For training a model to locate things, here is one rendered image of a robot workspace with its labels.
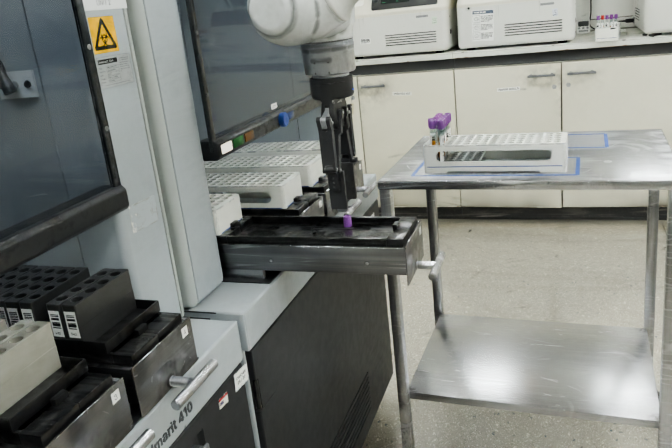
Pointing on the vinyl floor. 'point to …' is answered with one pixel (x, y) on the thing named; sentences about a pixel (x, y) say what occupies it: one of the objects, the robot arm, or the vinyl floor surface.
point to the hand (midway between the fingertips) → (342, 186)
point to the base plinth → (533, 213)
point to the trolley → (492, 370)
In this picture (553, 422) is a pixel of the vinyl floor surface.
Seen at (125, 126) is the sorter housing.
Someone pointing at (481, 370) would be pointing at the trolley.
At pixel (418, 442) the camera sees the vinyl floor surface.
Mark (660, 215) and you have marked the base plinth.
